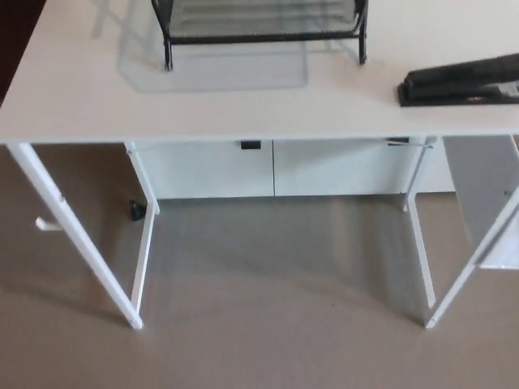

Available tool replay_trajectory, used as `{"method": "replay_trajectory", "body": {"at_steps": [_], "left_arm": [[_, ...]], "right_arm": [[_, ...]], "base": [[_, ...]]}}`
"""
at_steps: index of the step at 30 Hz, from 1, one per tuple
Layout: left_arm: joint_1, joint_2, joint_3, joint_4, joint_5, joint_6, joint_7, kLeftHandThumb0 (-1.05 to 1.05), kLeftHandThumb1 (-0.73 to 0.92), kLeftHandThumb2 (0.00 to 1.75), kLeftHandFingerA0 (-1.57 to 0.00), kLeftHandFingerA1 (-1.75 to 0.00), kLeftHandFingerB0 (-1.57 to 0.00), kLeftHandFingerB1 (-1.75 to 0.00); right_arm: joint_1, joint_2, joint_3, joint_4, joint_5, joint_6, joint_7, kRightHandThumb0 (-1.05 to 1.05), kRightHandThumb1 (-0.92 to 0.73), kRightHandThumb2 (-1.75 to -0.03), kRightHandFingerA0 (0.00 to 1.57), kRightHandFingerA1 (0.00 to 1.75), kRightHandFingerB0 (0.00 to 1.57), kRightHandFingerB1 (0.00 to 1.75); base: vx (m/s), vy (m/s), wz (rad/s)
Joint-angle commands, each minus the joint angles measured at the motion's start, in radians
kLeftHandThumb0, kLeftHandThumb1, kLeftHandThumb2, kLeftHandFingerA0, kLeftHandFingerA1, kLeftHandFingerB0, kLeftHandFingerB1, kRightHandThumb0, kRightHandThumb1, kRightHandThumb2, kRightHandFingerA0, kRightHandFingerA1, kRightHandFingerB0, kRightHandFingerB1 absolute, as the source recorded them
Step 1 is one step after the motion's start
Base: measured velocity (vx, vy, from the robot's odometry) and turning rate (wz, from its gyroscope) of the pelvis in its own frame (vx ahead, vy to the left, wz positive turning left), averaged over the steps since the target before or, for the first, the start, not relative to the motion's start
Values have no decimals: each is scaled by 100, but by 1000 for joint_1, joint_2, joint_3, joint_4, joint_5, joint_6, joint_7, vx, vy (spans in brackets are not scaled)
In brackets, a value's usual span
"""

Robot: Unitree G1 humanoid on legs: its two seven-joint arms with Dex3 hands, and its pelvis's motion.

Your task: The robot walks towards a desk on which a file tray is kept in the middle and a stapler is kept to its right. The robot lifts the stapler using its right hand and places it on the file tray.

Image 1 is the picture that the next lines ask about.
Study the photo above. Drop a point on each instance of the black stapler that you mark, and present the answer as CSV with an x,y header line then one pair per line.
x,y
462,83

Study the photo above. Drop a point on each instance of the small black floor object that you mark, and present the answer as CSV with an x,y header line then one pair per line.
x,y
136,210

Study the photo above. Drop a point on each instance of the white desk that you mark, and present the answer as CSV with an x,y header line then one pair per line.
x,y
81,101

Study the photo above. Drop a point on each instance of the white low cabinet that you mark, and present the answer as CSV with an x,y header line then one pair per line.
x,y
211,170

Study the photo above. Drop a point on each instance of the black mesh file tray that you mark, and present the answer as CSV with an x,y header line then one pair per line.
x,y
259,24

